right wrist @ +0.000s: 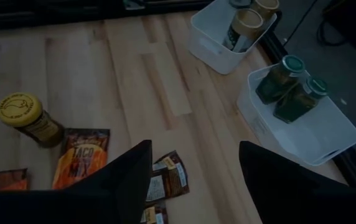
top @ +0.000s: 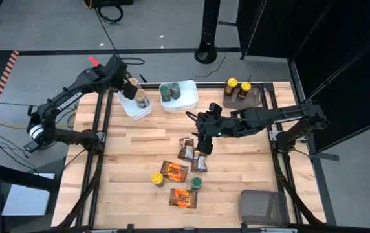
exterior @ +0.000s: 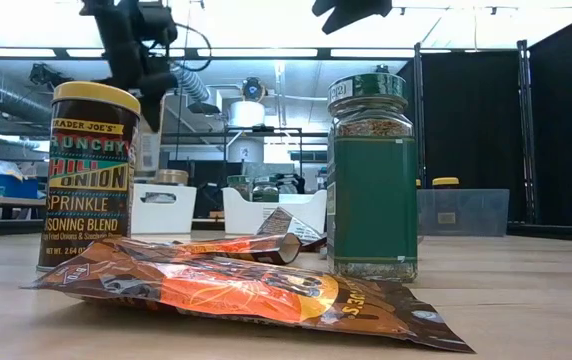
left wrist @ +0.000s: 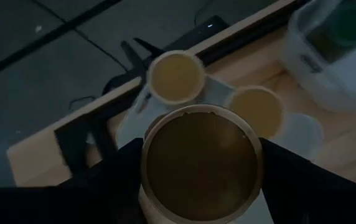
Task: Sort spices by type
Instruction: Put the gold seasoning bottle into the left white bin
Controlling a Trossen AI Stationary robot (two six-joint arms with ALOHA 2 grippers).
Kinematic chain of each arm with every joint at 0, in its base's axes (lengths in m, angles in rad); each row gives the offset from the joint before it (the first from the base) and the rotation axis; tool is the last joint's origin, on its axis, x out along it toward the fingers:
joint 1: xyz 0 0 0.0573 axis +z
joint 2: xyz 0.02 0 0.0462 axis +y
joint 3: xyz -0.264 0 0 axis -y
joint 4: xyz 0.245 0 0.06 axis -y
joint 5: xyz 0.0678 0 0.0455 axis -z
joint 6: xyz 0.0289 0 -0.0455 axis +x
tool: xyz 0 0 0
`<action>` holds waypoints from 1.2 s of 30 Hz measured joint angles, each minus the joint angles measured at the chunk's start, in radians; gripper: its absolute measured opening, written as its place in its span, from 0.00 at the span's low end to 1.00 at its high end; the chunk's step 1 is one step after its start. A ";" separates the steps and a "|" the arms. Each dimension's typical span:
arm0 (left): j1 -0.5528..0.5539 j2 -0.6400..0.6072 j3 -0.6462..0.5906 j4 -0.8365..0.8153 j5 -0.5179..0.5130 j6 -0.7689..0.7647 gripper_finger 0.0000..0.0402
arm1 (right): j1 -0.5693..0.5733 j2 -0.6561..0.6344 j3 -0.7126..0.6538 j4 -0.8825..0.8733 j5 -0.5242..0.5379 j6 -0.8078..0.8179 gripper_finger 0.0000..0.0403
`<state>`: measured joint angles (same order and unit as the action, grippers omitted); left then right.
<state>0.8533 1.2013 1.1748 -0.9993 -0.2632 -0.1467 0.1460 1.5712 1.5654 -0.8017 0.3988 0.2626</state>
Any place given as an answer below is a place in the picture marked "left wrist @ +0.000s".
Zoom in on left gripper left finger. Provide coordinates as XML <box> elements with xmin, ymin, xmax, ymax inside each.
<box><xmin>0</xmin><ymin>138</ymin><xmax>148</xmax><ymax>224</ymax></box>

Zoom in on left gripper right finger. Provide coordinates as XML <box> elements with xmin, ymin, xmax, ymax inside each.
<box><xmin>260</xmin><ymin>138</ymin><xmax>356</xmax><ymax>224</ymax></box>

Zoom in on green-lid herb jar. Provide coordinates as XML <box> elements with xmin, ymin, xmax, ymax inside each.
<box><xmin>304</xmin><ymin>1</ymin><xmax>356</xmax><ymax>65</ymax></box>

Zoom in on black pointed clamp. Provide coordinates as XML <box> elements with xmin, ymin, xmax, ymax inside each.
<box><xmin>120</xmin><ymin>37</ymin><xmax>166</xmax><ymax>80</ymax></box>

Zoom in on black floor strip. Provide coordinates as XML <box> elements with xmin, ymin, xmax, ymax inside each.
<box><xmin>0</xmin><ymin>0</ymin><xmax>123</xmax><ymax>83</ymax></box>

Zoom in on black floor box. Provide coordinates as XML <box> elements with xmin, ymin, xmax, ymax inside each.
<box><xmin>165</xmin><ymin>14</ymin><xmax>230</xmax><ymax>52</ymax></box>

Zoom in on black floor cable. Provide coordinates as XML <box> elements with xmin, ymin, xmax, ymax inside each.
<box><xmin>30</xmin><ymin>0</ymin><xmax>129</xmax><ymax>72</ymax></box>

